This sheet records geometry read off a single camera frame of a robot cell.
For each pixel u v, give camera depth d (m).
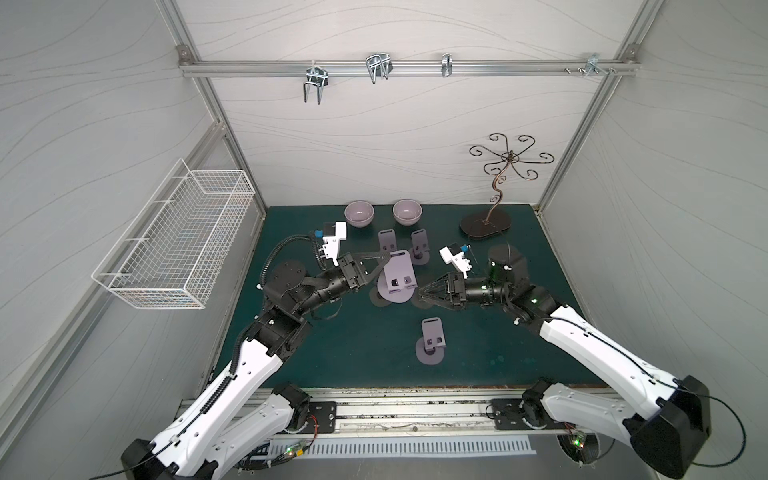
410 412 0.75
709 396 0.40
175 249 0.69
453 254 0.66
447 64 0.78
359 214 1.15
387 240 1.00
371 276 0.55
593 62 0.77
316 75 0.78
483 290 0.60
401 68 0.78
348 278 0.51
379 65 0.77
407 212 1.15
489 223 1.15
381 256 0.58
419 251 1.01
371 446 0.70
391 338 0.89
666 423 0.38
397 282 0.58
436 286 0.63
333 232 0.57
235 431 0.52
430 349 0.80
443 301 0.60
